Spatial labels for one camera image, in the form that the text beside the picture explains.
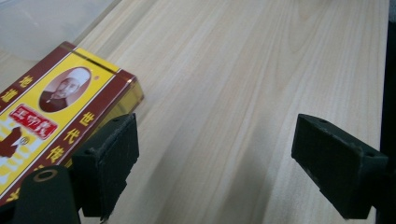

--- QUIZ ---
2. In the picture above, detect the yellow and red box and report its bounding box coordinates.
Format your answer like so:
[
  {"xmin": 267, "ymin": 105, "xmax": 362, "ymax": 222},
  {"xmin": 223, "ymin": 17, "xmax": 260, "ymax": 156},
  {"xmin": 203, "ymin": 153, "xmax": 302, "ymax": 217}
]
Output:
[{"xmin": 0, "ymin": 41, "xmax": 145, "ymax": 206}]

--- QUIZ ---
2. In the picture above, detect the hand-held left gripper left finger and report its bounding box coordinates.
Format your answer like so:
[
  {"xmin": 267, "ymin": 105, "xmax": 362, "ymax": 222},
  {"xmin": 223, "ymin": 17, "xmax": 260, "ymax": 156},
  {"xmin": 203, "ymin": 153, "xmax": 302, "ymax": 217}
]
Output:
[{"xmin": 70, "ymin": 112, "xmax": 140, "ymax": 222}]

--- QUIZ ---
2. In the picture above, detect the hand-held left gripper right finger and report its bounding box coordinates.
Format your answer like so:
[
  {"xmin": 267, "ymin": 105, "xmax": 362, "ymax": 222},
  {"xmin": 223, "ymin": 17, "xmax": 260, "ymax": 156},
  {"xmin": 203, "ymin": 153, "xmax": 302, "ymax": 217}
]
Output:
[{"xmin": 290, "ymin": 113, "xmax": 389, "ymax": 220}]

